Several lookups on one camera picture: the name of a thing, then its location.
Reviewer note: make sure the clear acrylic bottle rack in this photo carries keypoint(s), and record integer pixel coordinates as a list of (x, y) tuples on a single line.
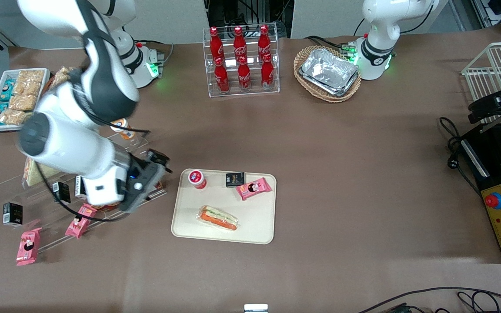
[(244, 93)]

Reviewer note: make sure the teal snack packet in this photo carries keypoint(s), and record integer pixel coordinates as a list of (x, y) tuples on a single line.
[(8, 90), (1, 111)]

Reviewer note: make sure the red lid yogurt cup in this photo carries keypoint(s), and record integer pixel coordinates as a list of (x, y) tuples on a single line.
[(197, 178)]

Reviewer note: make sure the brown wicker snack basket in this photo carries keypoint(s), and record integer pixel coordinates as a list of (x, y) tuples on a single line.
[(48, 89)]

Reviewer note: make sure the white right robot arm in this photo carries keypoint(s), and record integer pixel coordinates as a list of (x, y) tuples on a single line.
[(72, 143)]

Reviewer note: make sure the red cookie box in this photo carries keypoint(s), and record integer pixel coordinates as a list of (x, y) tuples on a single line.
[(102, 207)]

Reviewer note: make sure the clear bag of beige snacks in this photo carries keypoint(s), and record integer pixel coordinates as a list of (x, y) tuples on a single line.
[(60, 74), (23, 102), (9, 116), (31, 82)]

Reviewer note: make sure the stacked aluminium foil trays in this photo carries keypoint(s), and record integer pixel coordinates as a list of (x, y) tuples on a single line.
[(328, 71)]

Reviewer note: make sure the beige plastic tray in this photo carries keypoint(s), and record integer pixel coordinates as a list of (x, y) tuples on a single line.
[(250, 217)]

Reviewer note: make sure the red cola bottle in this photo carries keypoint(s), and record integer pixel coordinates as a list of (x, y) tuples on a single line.
[(222, 78), (239, 43), (267, 74), (264, 42), (216, 45), (244, 76)]

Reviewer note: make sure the clear acrylic tiered stand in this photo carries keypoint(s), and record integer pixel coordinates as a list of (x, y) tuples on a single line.
[(37, 204)]

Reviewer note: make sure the small white metal block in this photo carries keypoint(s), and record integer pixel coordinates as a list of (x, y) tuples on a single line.
[(255, 308)]

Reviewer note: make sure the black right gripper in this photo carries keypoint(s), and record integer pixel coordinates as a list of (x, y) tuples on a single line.
[(154, 157)]

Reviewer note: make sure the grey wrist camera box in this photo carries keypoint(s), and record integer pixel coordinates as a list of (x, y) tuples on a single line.
[(144, 191)]

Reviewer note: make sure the orange lid yogurt cup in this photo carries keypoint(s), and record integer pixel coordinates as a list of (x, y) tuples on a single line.
[(124, 130)]

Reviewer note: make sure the small black drink carton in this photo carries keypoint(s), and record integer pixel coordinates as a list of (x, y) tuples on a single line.
[(12, 214), (62, 192), (80, 188)]

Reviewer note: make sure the white rectangular snack tray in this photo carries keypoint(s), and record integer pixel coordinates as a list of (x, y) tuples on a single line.
[(44, 80)]

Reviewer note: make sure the pink snack packet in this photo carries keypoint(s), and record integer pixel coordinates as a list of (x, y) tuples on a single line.
[(28, 247), (254, 188), (81, 221)]

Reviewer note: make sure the wrapped triangle sandwich orange filling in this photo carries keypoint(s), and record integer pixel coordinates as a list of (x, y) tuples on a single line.
[(33, 174)]

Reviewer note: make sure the light wicker basket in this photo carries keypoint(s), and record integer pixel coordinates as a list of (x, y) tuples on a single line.
[(333, 98)]

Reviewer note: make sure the sandwich with green filling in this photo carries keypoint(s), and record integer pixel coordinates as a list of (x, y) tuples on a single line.
[(218, 218)]

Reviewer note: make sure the small flat black box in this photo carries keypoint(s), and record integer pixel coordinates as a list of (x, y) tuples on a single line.
[(235, 179)]

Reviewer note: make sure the black machine with yellow panel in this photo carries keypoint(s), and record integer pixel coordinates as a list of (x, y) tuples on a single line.
[(494, 143)]

